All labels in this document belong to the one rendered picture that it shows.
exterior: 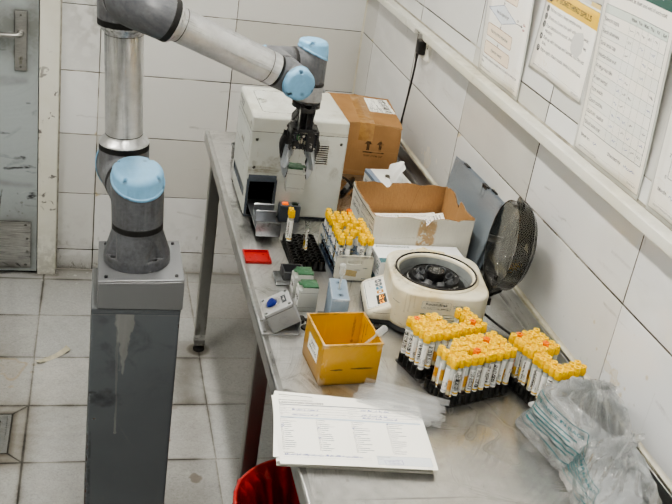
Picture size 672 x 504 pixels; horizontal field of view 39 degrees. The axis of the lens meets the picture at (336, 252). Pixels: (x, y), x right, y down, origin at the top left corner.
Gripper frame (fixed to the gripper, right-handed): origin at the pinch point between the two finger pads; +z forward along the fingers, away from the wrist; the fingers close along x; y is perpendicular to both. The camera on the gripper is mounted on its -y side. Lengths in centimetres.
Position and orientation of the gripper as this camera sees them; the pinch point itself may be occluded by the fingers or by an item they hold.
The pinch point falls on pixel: (295, 172)
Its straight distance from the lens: 246.0
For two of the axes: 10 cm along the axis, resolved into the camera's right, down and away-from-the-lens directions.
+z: -1.4, 8.9, 4.3
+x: 9.8, 0.6, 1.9
